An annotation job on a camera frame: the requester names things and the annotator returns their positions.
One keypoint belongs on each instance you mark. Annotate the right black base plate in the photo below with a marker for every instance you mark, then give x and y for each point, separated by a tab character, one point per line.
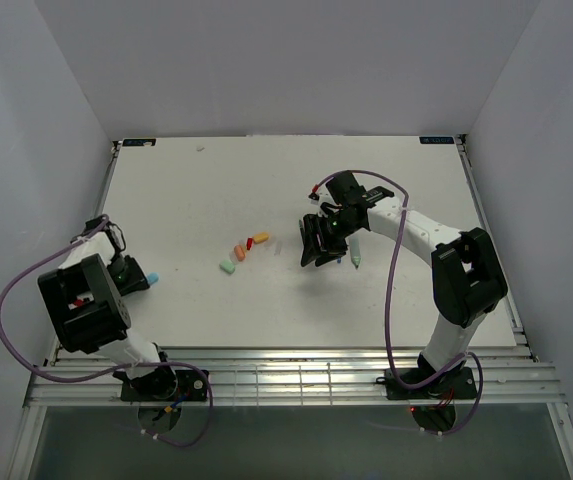
458	385

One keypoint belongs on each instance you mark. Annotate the left blue corner label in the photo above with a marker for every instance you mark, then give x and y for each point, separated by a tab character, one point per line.
138	142

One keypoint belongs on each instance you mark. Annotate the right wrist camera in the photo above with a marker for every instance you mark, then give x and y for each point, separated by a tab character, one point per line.
344	188

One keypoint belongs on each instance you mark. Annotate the orange highlighter cap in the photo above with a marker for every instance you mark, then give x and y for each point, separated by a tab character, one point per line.
239	252

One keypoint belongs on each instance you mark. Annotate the green highlighter pen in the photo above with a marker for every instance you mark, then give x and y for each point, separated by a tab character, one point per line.
355	252

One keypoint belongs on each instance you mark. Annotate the light blue highlighter pen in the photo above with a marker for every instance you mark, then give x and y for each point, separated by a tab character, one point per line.
152	278

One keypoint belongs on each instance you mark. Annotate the right blue corner label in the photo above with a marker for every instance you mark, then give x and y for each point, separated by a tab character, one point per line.
436	140

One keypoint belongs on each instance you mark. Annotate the aluminium rail frame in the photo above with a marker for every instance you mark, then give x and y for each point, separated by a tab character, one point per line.
275	333

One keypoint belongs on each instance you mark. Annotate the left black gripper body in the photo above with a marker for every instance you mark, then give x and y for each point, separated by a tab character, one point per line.
126	271

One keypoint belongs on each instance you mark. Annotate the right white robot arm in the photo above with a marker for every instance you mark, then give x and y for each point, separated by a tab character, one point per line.
467	279

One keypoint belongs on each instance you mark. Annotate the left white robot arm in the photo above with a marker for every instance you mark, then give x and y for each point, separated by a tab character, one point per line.
84	298

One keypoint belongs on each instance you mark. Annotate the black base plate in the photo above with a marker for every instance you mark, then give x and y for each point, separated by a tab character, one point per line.
176	385
458	385

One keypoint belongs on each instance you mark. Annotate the blue corner label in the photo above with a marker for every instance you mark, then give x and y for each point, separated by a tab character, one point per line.
436	140
138	142

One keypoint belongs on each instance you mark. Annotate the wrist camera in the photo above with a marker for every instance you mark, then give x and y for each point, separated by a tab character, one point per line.
116	237
344	188

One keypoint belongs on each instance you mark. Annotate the yellow-orange pen cap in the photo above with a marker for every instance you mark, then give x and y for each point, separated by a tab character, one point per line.
261	237

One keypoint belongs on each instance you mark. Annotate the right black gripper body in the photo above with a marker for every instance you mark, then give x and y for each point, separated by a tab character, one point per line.
334	230

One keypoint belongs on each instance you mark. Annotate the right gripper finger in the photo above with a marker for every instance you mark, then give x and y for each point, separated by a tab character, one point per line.
324	257
310	241

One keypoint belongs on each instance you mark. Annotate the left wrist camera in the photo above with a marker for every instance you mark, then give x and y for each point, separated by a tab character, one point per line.
116	237

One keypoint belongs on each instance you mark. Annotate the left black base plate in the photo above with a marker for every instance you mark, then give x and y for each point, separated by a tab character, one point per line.
176	385

